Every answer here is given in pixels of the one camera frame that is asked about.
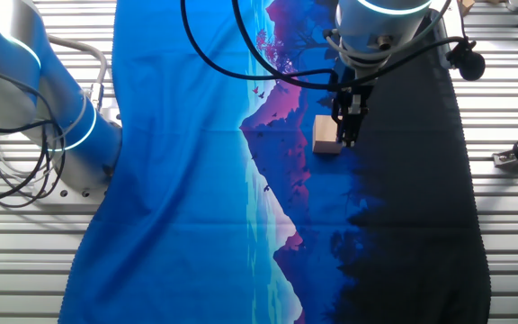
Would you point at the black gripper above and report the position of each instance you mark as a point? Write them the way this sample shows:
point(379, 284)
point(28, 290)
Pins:
point(353, 94)

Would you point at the light wooden cube block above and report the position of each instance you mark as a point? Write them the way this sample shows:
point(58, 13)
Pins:
point(324, 135)

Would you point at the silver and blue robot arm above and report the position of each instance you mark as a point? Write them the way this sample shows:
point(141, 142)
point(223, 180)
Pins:
point(70, 112)

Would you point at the small wooden block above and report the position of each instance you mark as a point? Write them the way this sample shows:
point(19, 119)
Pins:
point(467, 5)

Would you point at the printed mountain landscape cloth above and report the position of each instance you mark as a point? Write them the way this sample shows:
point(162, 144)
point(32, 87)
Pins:
point(173, 180)

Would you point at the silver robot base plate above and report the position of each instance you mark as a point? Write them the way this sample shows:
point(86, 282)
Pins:
point(74, 195)

